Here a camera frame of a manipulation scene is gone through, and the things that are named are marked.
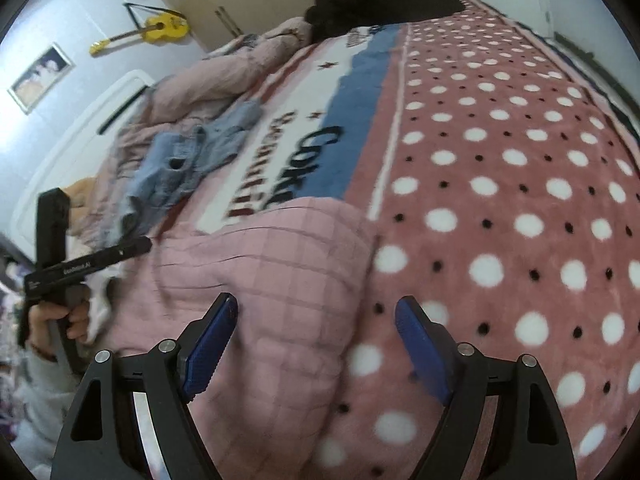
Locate pink checked pants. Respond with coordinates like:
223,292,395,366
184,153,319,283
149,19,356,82
104,197,374,479

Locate grey sleeve left forearm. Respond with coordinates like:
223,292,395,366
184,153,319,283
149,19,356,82
12,346,79,479

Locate person's left hand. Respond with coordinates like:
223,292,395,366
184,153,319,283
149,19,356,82
27,285,91,361

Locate white grey patterned garment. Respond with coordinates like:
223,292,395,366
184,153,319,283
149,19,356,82
64,231,129,346

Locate orange plush toy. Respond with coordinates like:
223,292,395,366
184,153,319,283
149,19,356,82
63,177,102,237

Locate white bed headboard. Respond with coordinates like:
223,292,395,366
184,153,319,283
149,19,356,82
9,70,155,259

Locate blue denim garment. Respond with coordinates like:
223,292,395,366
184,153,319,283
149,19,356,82
98,99,262,248

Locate patterned fleece bed blanket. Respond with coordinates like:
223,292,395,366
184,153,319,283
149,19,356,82
173,1,639,479

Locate pink striped duvet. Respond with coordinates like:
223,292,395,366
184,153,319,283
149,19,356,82
91,18,311,206

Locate yellow guitar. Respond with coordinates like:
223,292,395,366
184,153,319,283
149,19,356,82
89,2,191,56

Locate black garment pile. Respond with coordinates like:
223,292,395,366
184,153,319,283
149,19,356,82
305,0,465,44

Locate framed wall photo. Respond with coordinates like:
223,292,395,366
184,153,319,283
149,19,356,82
8,44,74,115

